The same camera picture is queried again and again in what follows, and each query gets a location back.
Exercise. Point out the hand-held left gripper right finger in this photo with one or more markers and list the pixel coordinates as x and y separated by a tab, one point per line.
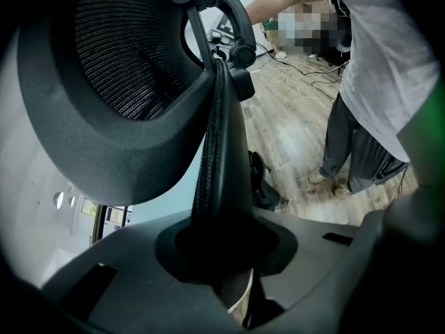
313	252

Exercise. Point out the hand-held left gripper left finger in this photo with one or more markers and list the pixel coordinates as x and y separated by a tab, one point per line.
139	291

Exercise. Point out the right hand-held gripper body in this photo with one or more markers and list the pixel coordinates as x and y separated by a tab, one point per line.
225	30

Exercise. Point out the black mesh office chair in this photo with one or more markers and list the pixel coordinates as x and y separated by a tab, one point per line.
104	151

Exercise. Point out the person's right forearm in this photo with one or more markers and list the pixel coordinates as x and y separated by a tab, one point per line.
274	5

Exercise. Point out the white power strip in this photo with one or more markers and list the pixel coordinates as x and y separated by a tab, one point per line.
255	71

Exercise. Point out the person's left beige shoe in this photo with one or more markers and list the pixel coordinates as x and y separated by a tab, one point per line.
342	190

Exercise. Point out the person's beige shoe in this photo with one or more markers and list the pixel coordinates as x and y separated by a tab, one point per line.
342	190
317	176

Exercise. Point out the person's right beige shoe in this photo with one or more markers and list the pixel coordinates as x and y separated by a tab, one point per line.
317	176

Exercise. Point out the black railing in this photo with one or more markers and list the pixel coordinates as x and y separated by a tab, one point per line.
99	221

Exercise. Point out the round ceiling lamp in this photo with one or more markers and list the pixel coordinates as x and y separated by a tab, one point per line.
72	202
59	200

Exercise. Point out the person's grey trousers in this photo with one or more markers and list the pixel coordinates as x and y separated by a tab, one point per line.
361	151

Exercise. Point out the person in white shirt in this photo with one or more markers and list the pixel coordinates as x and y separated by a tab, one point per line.
382	54

